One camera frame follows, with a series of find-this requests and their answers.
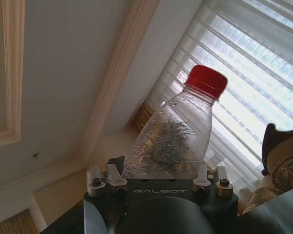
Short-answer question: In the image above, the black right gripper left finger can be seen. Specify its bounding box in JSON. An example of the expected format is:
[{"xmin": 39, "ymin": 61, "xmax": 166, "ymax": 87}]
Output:
[{"xmin": 86, "ymin": 156, "xmax": 127, "ymax": 197}]

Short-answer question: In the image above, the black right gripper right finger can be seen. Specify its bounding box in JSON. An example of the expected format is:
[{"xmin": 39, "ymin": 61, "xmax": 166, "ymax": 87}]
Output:
[{"xmin": 193, "ymin": 164, "xmax": 234, "ymax": 197}]

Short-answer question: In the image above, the clear bottle with red cap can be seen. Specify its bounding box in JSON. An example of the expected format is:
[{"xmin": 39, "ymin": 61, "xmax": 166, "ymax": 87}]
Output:
[{"xmin": 124, "ymin": 64, "xmax": 229, "ymax": 181}]

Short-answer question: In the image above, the dark wooden patterned armchair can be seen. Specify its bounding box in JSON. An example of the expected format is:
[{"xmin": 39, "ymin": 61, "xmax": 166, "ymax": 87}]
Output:
[{"xmin": 244, "ymin": 123, "xmax": 293, "ymax": 215}]

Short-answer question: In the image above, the white slatted window blind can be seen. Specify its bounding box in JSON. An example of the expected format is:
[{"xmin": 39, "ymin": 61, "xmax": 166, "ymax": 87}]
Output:
[{"xmin": 146, "ymin": 0, "xmax": 293, "ymax": 195}]

